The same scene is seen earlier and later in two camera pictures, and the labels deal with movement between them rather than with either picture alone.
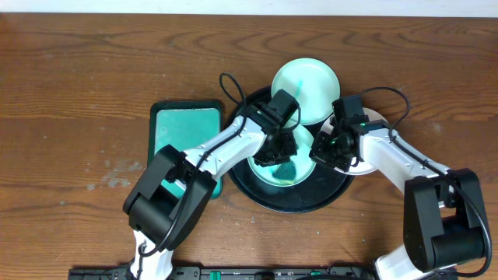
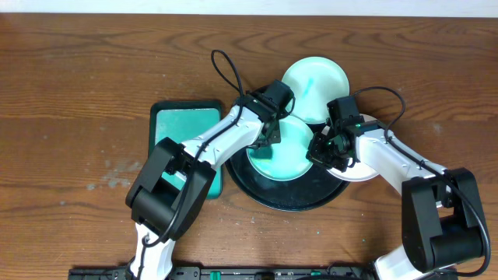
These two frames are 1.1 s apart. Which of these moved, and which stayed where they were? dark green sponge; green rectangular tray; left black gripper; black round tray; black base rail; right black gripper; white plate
Moved: dark green sponge; white plate; left black gripper
Stayed: black round tray; right black gripper; black base rail; green rectangular tray
